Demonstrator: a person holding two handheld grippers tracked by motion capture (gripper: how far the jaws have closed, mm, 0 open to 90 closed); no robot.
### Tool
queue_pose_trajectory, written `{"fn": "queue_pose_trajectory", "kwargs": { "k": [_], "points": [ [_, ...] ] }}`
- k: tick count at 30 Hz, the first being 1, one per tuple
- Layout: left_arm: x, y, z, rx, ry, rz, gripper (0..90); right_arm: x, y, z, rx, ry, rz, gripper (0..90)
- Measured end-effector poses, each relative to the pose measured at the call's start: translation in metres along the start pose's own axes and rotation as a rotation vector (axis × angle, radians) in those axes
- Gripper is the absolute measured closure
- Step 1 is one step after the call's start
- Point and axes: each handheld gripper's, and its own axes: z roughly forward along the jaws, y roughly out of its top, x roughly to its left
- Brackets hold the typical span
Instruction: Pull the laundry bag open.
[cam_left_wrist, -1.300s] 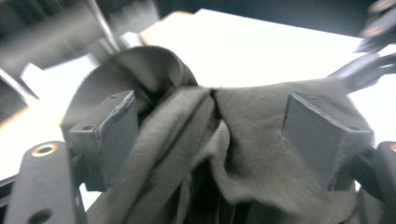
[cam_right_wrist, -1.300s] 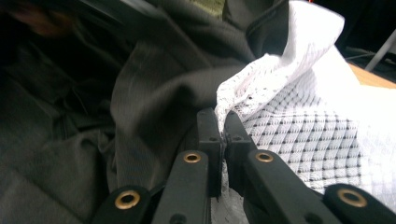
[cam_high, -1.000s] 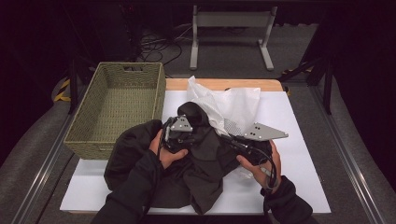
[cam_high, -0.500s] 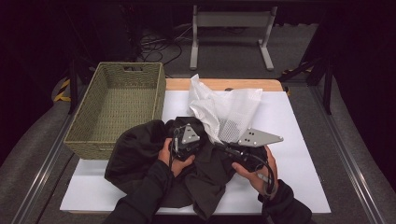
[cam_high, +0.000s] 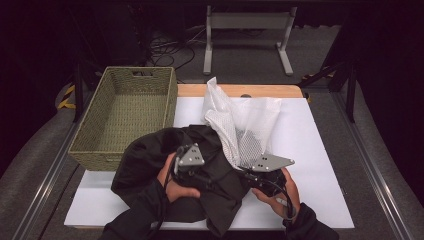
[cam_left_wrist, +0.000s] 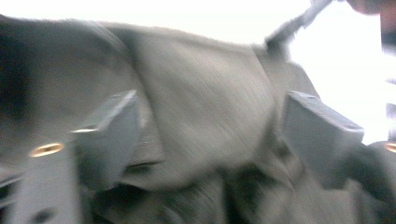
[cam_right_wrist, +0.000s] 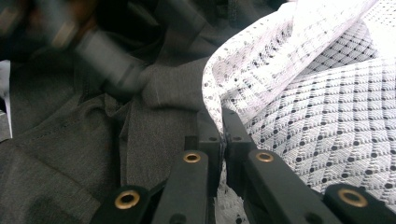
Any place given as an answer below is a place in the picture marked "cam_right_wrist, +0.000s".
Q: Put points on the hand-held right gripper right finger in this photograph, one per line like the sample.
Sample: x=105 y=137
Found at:
x=236 y=140

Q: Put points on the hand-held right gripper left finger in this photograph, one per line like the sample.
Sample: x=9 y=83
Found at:
x=214 y=149

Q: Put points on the dark grey garment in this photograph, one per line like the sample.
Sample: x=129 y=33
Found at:
x=77 y=140

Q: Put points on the white mesh laundry bag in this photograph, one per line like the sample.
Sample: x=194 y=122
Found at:
x=327 y=118

